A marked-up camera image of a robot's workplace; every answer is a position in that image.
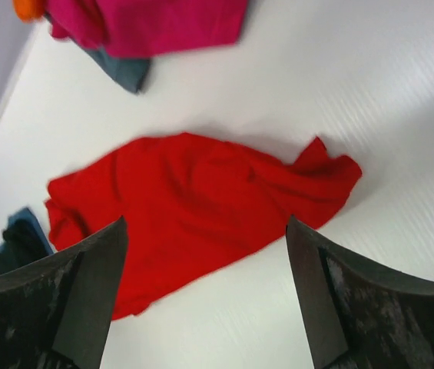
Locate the red t-shirt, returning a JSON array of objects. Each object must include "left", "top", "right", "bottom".
[{"left": 45, "top": 133, "right": 363, "bottom": 320}]

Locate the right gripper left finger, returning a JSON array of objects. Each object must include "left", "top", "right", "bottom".
[{"left": 0, "top": 218, "right": 128, "bottom": 368}]

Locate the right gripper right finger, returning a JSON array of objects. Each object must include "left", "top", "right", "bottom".
[{"left": 286, "top": 217, "right": 434, "bottom": 368}]

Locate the folded black t-shirt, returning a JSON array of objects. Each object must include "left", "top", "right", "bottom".
[{"left": 0, "top": 220, "right": 49, "bottom": 275}]

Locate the grey-blue t-shirt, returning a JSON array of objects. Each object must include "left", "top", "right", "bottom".
[{"left": 83, "top": 48, "right": 151, "bottom": 95}]

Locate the orange t-shirt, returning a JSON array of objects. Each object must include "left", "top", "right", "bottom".
[{"left": 12, "top": 0, "right": 47, "bottom": 22}]

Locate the magenta t-shirt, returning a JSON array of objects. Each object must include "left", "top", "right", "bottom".
[{"left": 45, "top": 0, "right": 248, "bottom": 58}]

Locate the folded blue t-shirt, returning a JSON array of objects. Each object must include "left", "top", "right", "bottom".
[{"left": 8, "top": 207, "right": 55, "bottom": 255}]

